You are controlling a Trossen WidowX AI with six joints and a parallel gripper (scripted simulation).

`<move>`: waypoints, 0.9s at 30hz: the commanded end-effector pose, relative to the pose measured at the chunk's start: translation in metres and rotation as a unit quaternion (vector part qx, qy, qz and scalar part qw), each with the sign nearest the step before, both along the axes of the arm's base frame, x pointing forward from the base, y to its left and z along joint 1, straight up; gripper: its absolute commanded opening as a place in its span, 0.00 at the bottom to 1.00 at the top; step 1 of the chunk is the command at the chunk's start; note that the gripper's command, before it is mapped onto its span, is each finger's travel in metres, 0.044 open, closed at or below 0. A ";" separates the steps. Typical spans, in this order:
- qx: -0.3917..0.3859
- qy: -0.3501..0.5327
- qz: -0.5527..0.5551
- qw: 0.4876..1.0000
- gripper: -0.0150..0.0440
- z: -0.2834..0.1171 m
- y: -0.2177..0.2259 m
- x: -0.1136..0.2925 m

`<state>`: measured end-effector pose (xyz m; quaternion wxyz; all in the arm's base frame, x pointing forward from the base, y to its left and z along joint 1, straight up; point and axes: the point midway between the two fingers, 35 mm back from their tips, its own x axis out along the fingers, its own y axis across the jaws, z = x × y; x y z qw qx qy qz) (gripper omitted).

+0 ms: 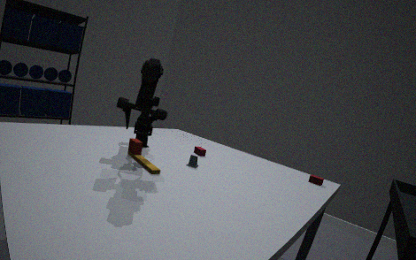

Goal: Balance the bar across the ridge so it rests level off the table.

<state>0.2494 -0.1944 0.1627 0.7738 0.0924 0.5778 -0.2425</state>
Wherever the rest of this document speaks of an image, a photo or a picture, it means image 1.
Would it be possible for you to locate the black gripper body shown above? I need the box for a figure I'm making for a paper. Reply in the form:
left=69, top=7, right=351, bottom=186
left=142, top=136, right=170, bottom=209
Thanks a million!
left=117, top=88, right=167, bottom=120

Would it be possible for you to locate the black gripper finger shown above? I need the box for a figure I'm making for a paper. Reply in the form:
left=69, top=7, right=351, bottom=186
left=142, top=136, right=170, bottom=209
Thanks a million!
left=144, top=115, right=159, bottom=134
left=123, top=106, right=132, bottom=129

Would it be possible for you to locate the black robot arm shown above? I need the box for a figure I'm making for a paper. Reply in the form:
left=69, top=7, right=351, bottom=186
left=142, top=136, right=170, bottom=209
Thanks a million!
left=134, top=58, right=164, bottom=147

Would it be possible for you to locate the small red block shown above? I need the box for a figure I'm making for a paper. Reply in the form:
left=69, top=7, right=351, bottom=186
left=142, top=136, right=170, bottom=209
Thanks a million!
left=194, top=147, right=206, bottom=157

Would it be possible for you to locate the yellow bar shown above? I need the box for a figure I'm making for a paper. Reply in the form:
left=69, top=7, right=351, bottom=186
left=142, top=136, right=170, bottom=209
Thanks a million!
left=128, top=139, right=160, bottom=174

